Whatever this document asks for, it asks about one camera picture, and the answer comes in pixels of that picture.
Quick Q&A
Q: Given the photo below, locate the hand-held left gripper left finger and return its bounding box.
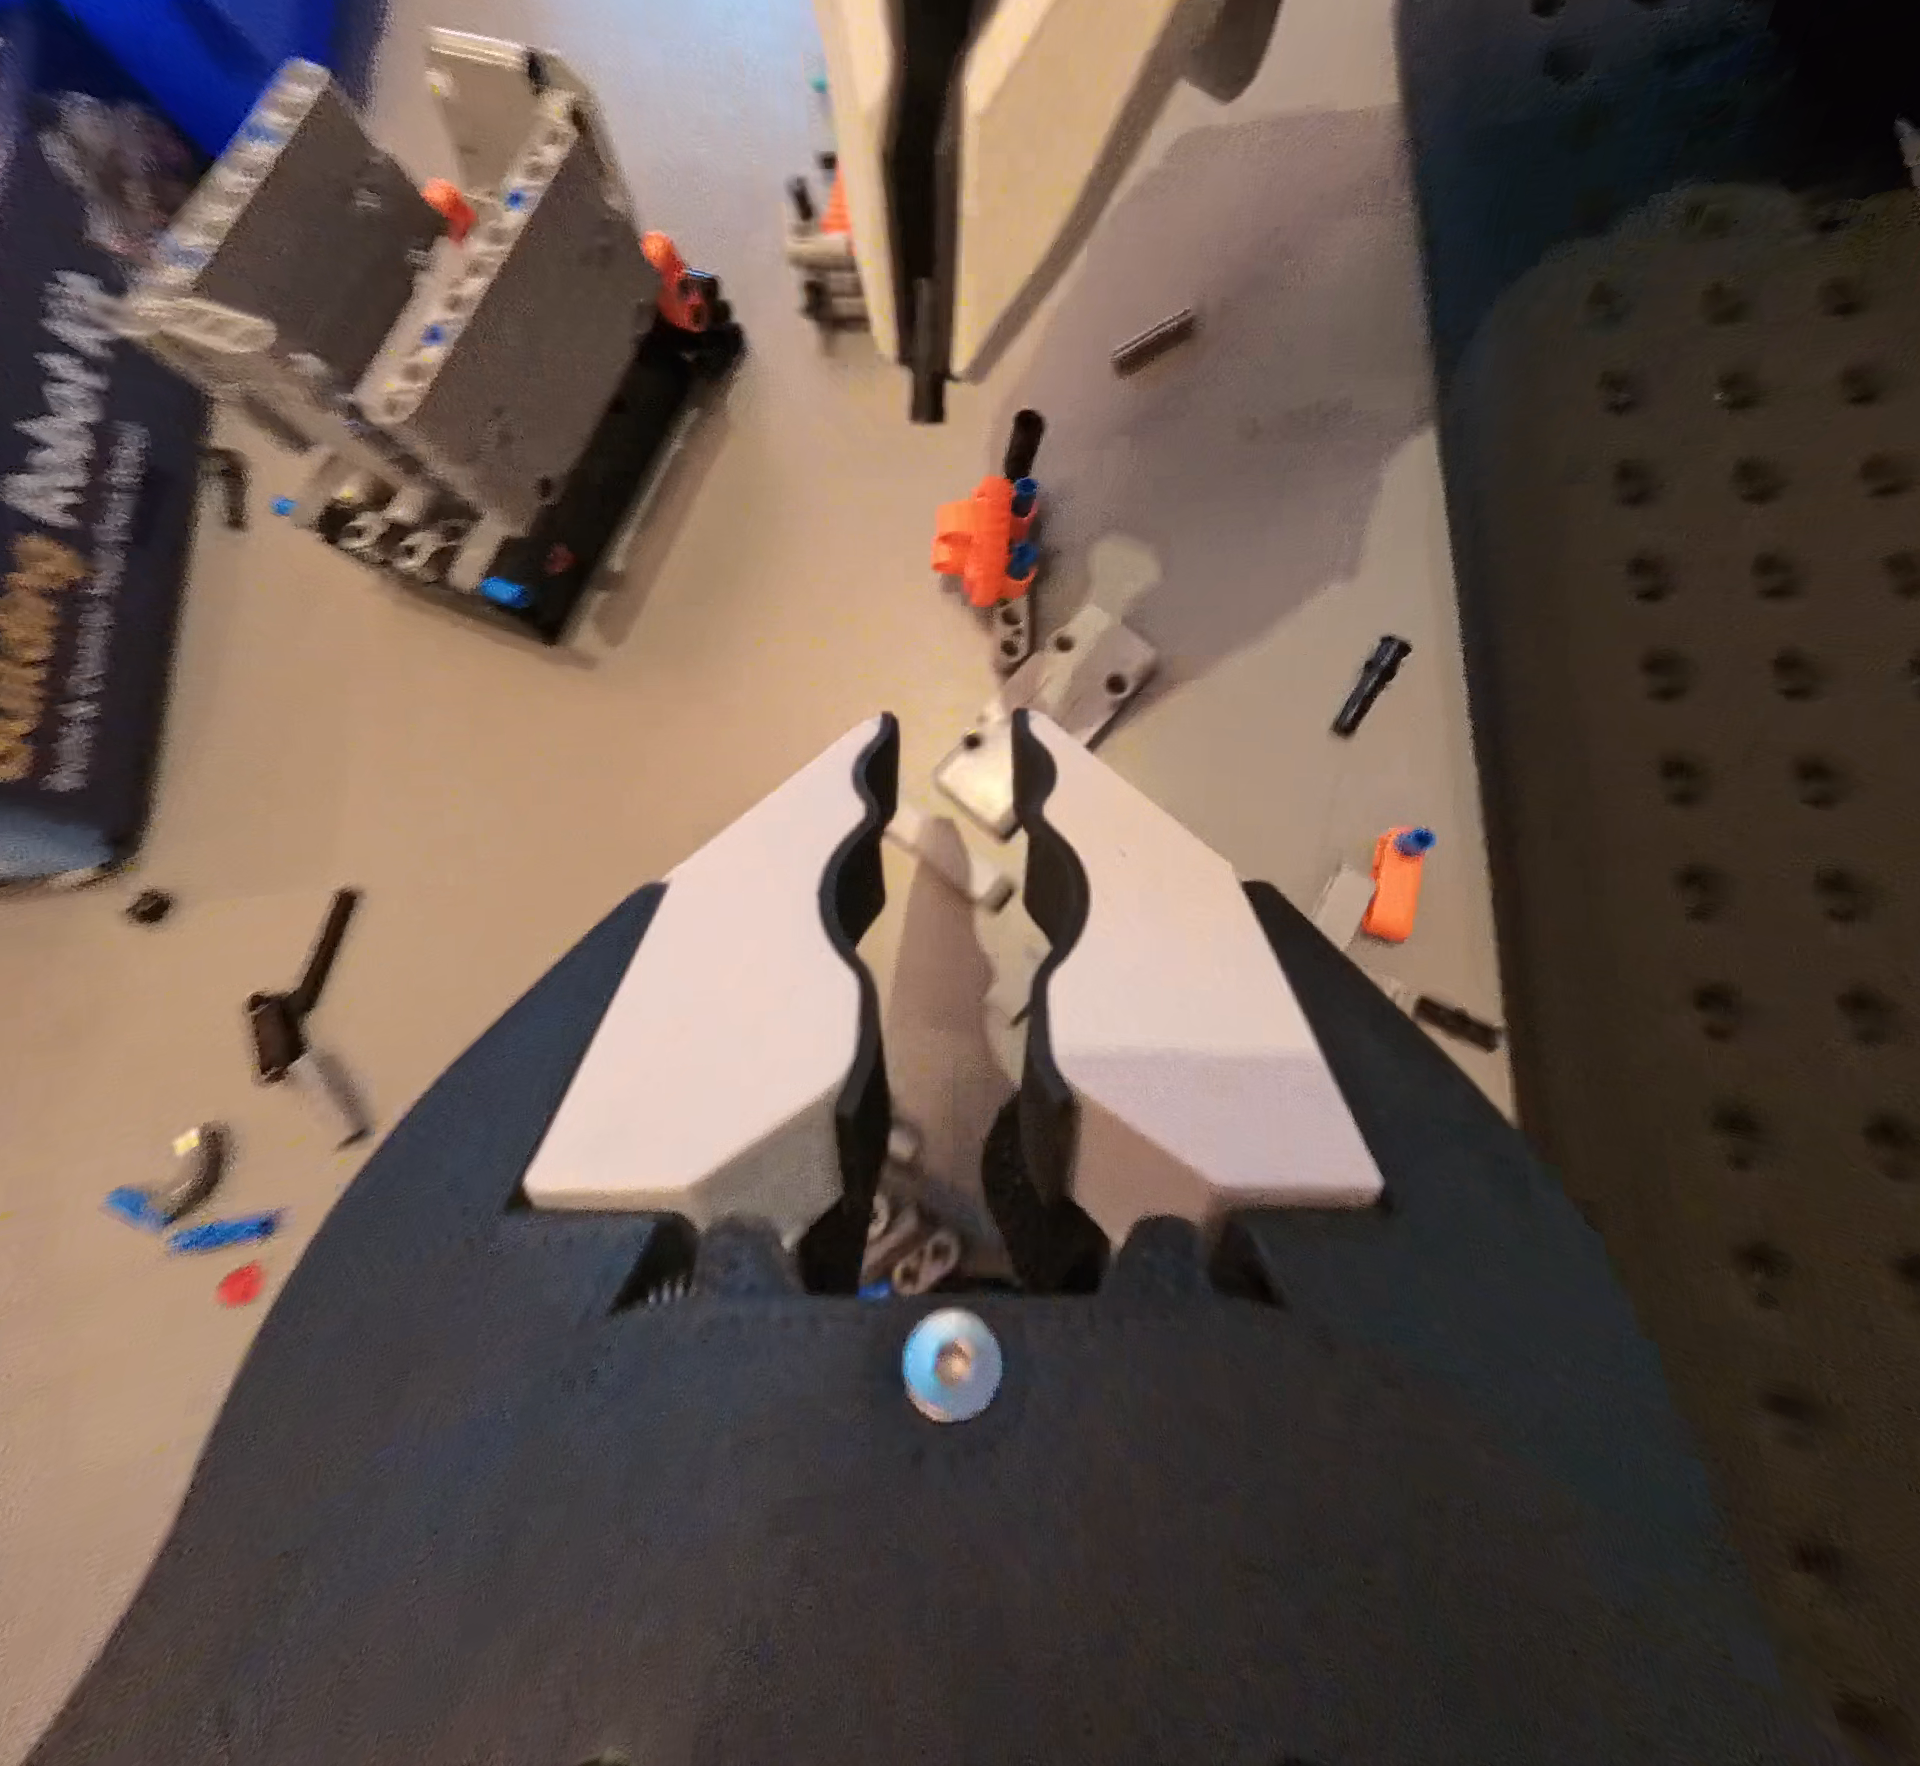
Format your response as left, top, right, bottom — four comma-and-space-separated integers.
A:
523, 713, 905, 1255

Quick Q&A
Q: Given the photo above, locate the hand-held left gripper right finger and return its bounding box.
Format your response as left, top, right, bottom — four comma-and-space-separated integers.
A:
1003, 713, 1387, 1255

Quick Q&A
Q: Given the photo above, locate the light grey panel piece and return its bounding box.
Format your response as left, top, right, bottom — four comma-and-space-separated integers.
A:
1036, 598, 1168, 750

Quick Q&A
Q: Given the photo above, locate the orange connector block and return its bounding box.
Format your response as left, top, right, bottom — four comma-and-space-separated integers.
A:
923, 462, 1058, 671

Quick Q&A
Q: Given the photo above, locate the small orange piece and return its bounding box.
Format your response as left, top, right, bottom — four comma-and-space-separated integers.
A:
1358, 827, 1442, 941

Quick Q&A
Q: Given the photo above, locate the small orange grey subassembly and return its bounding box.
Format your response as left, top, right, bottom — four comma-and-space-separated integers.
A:
787, 148, 875, 343

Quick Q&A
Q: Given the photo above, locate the loose black pin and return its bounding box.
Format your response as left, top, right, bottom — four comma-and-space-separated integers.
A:
1336, 633, 1413, 740

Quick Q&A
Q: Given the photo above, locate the black angled axle piece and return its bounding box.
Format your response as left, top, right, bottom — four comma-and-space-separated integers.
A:
249, 886, 363, 1083

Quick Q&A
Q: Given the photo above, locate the grey black robot model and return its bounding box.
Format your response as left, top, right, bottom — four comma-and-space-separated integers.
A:
125, 27, 748, 644

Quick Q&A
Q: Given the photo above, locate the blue robot kit box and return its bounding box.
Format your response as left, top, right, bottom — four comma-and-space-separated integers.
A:
0, 27, 237, 882

